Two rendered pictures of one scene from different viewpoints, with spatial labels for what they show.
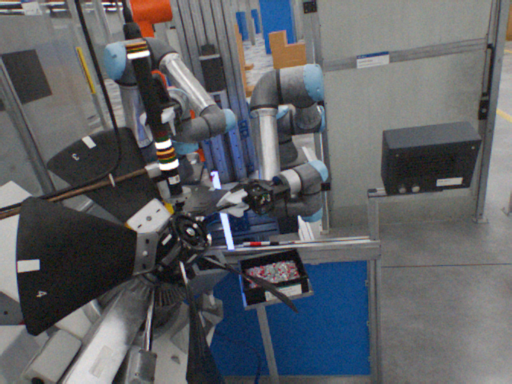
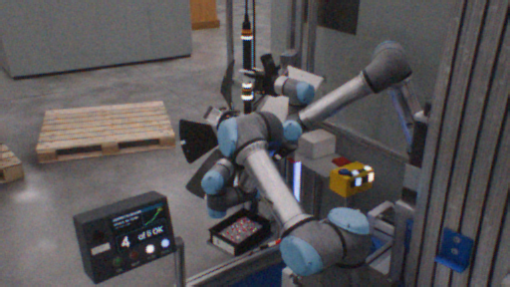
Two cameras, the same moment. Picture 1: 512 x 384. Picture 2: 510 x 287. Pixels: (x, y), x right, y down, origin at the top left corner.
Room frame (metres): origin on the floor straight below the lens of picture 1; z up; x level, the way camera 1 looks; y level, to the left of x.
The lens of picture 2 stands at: (2.25, -1.20, 2.05)
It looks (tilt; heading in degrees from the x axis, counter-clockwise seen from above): 25 degrees down; 134
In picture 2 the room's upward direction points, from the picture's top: straight up
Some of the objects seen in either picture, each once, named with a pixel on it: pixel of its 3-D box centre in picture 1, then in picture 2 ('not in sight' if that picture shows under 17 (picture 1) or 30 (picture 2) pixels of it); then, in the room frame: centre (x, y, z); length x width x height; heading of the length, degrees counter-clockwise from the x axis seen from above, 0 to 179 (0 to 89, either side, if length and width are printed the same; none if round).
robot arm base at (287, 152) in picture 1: (280, 148); (345, 265); (1.61, -0.15, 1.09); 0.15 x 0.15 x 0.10
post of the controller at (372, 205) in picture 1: (372, 215); (179, 262); (1.10, -0.39, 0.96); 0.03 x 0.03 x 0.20; 79
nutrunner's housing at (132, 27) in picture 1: (156, 118); (246, 70); (0.85, 0.20, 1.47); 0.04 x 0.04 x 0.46
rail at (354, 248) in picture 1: (259, 254); (277, 250); (1.18, 0.03, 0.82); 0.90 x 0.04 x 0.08; 79
